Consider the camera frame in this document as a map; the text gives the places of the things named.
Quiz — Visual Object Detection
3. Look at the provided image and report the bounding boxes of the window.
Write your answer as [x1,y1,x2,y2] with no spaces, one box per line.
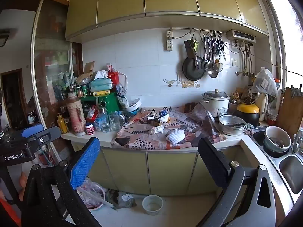
[263,0,303,93]

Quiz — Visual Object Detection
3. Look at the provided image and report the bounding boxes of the stack of cups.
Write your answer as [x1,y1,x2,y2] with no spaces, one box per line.
[267,109,278,126]

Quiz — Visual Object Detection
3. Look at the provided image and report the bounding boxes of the yellow bottle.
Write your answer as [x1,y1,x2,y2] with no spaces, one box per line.
[57,113,69,134]

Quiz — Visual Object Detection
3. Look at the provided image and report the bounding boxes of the wooden cutting board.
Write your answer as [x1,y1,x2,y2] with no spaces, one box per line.
[276,86,303,138]

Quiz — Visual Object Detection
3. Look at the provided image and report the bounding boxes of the person's left hand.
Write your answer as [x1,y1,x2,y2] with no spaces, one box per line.
[18,171,28,201]

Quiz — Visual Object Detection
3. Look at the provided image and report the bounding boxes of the pink plastic basin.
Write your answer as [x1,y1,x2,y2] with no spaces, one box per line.
[76,184,106,211]

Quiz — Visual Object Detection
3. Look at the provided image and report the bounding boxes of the white pill bottle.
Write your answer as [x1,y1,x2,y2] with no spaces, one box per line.
[85,122,95,136]

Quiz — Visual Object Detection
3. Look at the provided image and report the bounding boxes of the white foam fruit net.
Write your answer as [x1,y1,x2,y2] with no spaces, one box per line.
[165,128,186,144]

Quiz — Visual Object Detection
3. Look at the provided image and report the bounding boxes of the steel cleaver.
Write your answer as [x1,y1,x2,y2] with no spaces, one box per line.
[184,39,197,59]

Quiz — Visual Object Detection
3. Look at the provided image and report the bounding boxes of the green box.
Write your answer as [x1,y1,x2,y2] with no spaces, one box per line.
[80,92,121,114]

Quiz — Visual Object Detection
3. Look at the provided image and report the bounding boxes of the kitchen scissors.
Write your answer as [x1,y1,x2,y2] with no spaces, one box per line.
[219,32,227,61]

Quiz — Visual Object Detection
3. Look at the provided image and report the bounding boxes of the steel skimmer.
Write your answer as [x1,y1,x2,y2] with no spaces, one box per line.
[201,35,212,71]

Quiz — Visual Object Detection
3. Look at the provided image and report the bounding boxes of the kitchen knife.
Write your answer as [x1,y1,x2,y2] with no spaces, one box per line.
[206,110,219,134]

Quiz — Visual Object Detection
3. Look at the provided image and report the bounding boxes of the brown wooden door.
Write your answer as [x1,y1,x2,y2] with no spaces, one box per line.
[0,68,30,130]

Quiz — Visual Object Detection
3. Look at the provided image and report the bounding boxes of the white power strip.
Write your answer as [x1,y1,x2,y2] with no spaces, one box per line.
[166,30,174,52]

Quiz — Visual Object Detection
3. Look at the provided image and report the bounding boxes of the clear plastic bottle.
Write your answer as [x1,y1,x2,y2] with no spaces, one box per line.
[98,106,111,133]

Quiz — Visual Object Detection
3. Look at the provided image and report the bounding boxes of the black and yellow pot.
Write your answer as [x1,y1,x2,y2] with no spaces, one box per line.
[237,103,261,128]

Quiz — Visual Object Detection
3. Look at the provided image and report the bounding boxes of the pink patterned thermos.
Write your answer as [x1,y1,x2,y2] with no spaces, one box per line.
[66,92,87,136]

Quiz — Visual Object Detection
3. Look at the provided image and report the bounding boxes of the chopstick holder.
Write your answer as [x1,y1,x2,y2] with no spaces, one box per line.
[229,89,242,104]

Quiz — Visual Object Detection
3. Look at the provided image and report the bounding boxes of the white water heater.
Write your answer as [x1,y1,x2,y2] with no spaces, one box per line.
[226,29,256,43]

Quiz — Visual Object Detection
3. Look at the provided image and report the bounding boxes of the glass sliding door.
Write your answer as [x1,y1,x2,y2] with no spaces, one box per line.
[31,0,83,166]

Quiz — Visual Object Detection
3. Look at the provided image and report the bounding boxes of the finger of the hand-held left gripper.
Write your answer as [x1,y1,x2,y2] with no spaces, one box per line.
[21,123,45,138]
[28,126,61,147]

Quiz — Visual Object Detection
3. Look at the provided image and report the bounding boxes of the metal basin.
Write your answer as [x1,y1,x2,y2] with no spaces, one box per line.
[218,115,247,136]

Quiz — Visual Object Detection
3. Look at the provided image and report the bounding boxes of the small steel ladle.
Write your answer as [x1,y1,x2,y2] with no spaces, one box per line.
[214,59,224,73]

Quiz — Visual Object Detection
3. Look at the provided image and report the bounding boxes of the red tin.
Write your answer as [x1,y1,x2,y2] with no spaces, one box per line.
[108,70,119,86]

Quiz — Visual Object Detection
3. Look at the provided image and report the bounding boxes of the teal tissue box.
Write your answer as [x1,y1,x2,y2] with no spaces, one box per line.
[89,70,113,93]

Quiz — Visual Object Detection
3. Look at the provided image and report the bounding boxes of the glass cup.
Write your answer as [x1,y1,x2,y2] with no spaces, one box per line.
[108,111,121,131]

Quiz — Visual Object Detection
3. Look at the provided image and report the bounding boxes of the white plastic bag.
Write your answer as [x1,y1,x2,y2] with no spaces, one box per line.
[251,67,279,98]

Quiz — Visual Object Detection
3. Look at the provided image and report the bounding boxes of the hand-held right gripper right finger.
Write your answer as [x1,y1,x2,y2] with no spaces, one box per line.
[197,137,295,227]

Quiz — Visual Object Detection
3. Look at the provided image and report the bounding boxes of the white rice cooker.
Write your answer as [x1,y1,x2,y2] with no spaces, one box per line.
[202,89,230,118]

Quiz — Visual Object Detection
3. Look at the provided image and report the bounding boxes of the white plastic jug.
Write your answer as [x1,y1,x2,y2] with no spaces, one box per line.
[254,93,269,122]

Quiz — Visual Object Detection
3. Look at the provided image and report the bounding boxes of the black frying pan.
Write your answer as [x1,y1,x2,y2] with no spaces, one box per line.
[182,56,206,81]

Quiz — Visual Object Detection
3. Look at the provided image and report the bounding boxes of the sink faucet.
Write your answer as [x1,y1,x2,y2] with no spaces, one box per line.
[291,134,303,154]

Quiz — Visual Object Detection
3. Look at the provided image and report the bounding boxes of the printed newspaper sheets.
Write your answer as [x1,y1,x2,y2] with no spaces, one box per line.
[111,103,228,150]

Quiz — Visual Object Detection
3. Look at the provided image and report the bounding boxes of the white tissue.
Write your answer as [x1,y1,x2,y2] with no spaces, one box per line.
[151,125,165,135]

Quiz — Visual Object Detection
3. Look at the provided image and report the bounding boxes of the clear plastic bags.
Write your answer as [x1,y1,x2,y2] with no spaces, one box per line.
[76,178,106,208]

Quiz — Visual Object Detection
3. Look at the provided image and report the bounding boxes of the wall water pipes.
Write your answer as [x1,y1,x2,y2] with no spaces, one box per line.
[235,41,257,77]

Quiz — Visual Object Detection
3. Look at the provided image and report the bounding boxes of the metal utensil rail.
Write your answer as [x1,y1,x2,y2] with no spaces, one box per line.
[170,27,224,35]

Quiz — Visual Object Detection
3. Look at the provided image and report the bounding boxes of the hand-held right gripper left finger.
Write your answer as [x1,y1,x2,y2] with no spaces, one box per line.
[21,137,102,227]

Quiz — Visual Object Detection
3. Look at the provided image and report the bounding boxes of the grey labelled bag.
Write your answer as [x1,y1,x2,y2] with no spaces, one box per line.
[106,189,137,210]

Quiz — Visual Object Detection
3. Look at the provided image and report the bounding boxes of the white dish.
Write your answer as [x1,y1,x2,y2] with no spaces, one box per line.
[123,98,142,113]

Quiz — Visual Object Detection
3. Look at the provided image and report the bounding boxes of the small printed packet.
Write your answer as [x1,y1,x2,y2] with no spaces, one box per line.
[158,110,171,123]

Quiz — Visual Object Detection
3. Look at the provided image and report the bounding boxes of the white bowl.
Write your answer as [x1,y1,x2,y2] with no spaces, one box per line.
[263,126,291,153]

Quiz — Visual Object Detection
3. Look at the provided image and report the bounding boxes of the steel double sink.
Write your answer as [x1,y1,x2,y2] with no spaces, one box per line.
[251,125,303,194]

